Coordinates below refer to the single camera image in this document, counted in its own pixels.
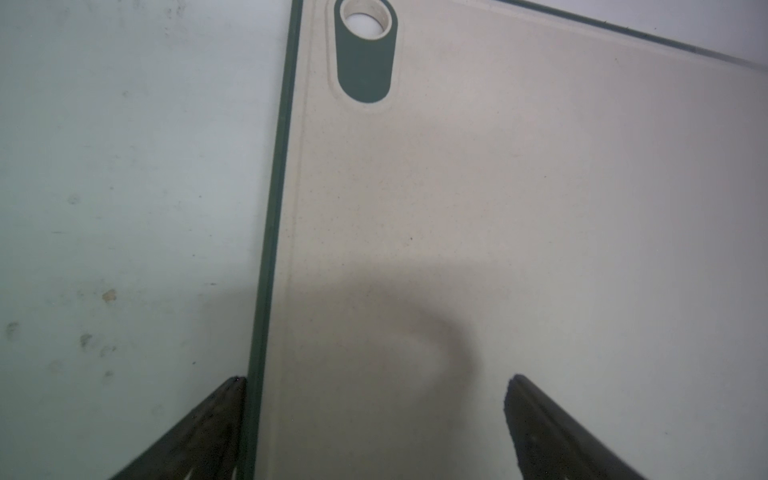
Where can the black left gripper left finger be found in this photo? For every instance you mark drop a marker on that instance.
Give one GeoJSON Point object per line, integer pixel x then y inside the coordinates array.
{"type": "Point", "coordinates": [202, 445]}

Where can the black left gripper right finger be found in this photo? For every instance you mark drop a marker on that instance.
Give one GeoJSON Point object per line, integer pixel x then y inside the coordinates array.
{"type": "Point", "coordinates": [550, 444]}

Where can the beige green-rimmed cutting board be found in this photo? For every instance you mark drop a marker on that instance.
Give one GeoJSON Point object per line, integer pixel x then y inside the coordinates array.
{"type": "Point", "coordinates": [464, 191]}

